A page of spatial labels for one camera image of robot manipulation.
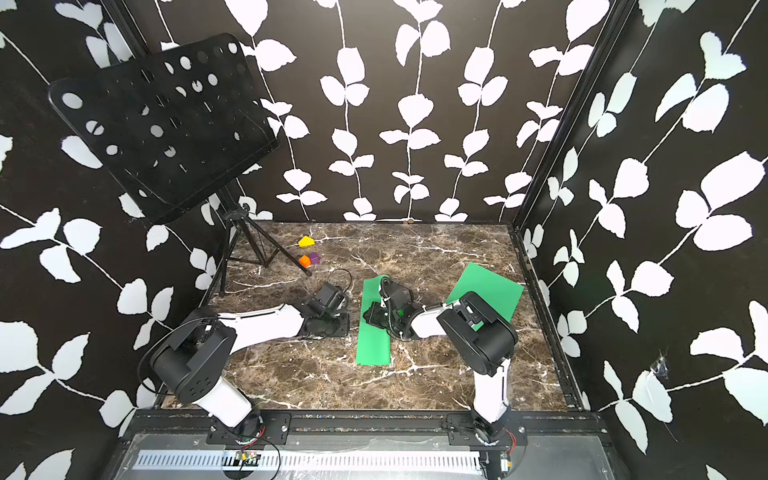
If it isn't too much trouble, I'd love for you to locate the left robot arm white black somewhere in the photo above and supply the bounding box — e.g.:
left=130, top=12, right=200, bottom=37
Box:
left=137, top=300, right=350, bottom=443

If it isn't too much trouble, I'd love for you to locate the black perforated music stand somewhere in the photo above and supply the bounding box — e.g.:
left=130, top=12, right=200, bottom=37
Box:
left=47, top=32, right=314, bottom=313

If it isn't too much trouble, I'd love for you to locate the yellow toy block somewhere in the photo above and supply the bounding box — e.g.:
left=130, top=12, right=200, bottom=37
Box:
left=298, top=236, right=316, bottom=248

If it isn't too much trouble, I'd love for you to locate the black front mounting rail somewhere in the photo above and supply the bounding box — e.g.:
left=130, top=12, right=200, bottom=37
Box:
left=128, top=409, right=610, bottom=448

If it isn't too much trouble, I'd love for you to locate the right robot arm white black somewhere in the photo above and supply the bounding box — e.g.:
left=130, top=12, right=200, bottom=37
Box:
left=362, top=277, right=518, bottom=443

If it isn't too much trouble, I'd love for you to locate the white slotted cable duct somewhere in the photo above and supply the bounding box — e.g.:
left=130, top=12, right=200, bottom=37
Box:
left=130, top=450, right=481, bottom=474

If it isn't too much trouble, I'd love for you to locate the green rectangular paper sheet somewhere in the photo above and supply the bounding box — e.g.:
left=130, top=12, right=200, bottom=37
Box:
left=356, top=275, right=391, bottom=366

